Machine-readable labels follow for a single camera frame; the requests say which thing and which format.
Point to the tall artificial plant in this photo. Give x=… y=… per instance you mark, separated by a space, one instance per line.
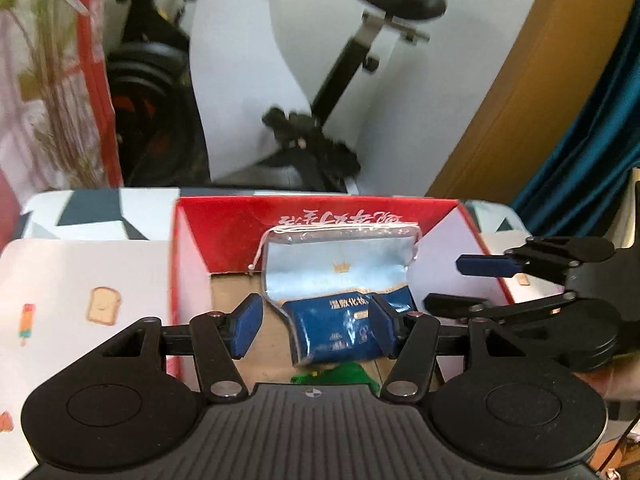
x=50 y=85

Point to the black exercise bike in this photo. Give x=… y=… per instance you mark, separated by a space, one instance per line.
x=345 y=65

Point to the white paper sheet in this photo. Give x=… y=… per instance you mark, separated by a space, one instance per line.
x=235 y=110

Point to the red cardboard box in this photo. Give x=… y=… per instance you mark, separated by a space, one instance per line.
x=230 y=232

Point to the blue and silver packet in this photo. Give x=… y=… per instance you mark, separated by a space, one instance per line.
x=320 y=270

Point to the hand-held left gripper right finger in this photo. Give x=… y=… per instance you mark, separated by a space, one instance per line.
x=385 y=327

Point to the wooden door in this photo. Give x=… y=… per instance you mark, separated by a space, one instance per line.
x=540 y=85

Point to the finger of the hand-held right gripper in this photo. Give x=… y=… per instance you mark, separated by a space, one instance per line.
x=450 y=304
x=485 y=265

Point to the printed tablecloth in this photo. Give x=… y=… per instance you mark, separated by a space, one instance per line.
x=75 y=270

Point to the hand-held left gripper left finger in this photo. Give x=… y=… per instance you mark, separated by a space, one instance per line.
x=247 y=327

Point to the teal curtain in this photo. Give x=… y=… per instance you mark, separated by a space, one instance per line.
x=590 y=170

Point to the green soft item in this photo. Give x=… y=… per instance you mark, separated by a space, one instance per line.
x=345 y=372

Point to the red and white banner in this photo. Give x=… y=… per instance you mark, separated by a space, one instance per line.
x=95 y=85

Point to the pink printed backdrop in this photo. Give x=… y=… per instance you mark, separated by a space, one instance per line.
x=15 y=130

